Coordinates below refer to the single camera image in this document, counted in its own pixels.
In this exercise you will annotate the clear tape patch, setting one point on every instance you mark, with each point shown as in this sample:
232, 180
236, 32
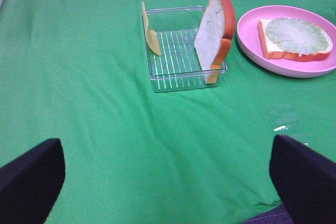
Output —
284, 120

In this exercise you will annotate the green tablecloth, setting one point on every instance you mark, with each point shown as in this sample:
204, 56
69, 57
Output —
76, 70

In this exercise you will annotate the green lettuce leaf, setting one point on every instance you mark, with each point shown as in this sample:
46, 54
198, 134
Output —
297, 36

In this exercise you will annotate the bread slice from tray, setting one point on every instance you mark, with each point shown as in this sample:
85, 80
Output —
274, 53

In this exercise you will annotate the bread slice in left tray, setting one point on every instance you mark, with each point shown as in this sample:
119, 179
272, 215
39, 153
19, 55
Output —
214, 37

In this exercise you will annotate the left clear plastic tray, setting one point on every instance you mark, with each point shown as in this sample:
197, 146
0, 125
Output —
178, 67

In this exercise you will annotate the yellow cheese slice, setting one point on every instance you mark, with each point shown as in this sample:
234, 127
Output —
150, 35

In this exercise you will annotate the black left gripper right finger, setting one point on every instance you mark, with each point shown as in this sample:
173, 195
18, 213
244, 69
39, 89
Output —
304, 181

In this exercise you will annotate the pink round plate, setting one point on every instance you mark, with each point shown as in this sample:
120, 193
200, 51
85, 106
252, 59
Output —
248, 39

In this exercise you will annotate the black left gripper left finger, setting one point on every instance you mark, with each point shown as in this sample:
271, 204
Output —
31, 183

